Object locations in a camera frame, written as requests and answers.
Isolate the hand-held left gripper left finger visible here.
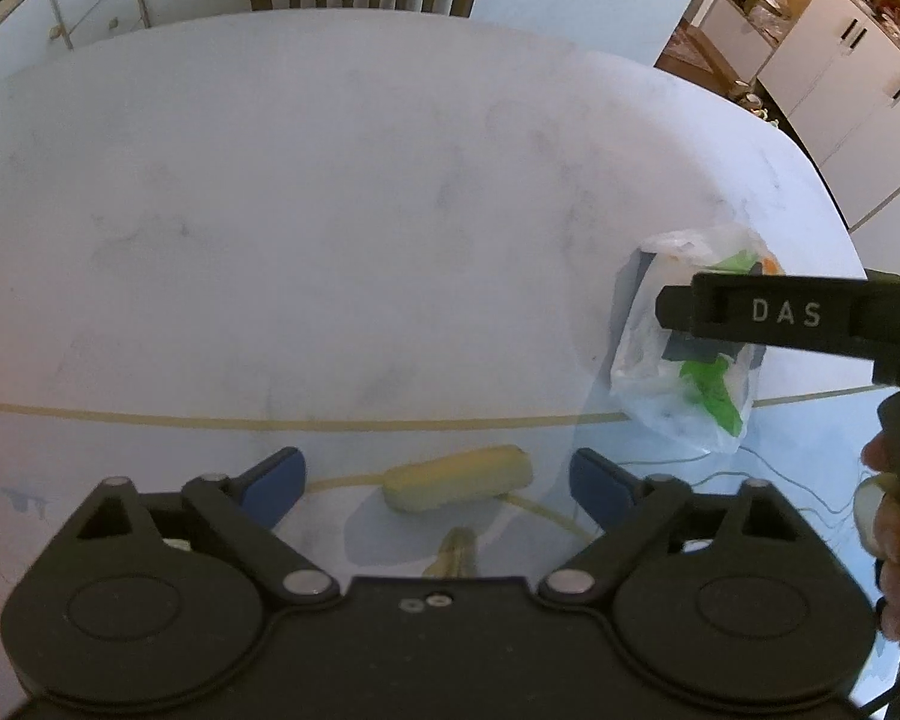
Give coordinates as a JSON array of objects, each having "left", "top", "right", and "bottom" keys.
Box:
[{"left": 56, "top": 448, "right": 342, "bottom": 608}]

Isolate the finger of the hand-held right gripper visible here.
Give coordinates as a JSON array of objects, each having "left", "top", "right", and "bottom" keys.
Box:
[{"left": 656, "top": 275, "right": 694, "bottom": 334}]

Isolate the white wall cabinet unit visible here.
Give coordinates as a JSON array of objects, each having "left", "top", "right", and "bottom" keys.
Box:
[{"left": 656, "top": 0, "right": 900, "bottom": 235}]

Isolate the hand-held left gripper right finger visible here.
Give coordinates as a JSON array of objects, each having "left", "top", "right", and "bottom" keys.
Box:
[{"left": 538, "top": 448, "right": 820, "bottom": 606}]

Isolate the white plastic bag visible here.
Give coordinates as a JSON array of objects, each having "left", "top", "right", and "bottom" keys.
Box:
[{"left": 609, "top": 223, "right": 778, "bottom": 455}]

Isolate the pale oblong block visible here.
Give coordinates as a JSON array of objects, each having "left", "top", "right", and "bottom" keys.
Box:
[{"left": 381, "top": 445, "right": 534, "bottom": 515}]

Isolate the floor toy clutter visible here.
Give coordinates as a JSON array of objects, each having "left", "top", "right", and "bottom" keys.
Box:
[{"left": 726, "top": 79, "right": 775, "bottom": 122}]

